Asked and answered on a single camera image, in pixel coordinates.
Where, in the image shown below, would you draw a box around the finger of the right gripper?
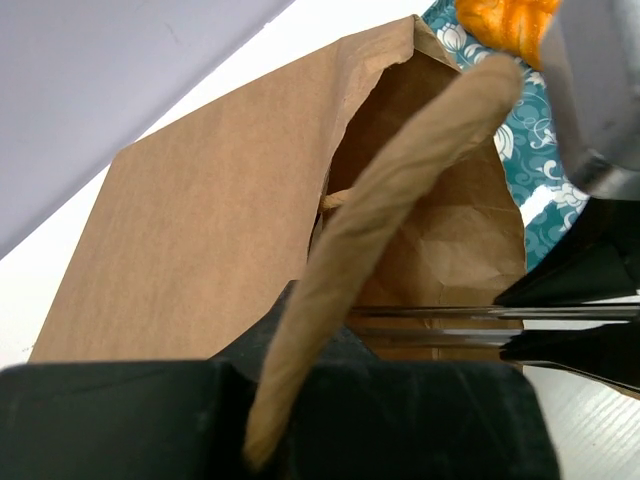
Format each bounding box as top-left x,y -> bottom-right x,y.
500,322 -> 639,393
494,198 -> 639,307

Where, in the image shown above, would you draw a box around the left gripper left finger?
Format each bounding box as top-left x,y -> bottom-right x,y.
1,291 -> 289,479

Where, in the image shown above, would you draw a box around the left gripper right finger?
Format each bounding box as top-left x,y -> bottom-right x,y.
279,328 -> 560,479

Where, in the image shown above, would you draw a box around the brown paper bag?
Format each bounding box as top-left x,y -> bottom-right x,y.
28,13 -> 640,471

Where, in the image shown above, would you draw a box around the metal tongs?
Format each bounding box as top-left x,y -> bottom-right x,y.
344,0 -> 640,351

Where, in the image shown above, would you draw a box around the long braided fake bread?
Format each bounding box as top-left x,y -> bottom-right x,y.
454,0 -> 561,71

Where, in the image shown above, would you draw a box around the teal floral tray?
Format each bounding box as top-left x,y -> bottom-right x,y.
420,0 -> 591,274

